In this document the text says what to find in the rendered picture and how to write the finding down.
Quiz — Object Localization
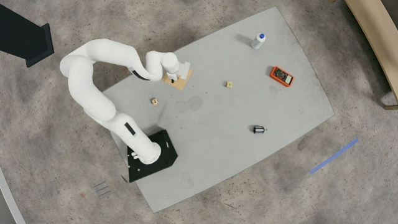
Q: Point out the tan square mat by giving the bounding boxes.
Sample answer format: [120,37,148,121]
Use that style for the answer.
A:
[162,69,193,90]

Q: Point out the orange pocket multimeter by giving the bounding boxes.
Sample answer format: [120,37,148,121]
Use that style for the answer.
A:
[269,66,294,87]

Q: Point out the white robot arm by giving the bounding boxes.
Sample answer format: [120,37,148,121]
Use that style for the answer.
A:
[60,39,190,164]

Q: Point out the white plastic bottle with blue cap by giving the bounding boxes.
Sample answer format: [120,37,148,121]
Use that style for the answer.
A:
[251,33,266,49]

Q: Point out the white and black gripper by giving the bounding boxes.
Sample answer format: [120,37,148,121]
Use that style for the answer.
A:
[167,72,179,83]

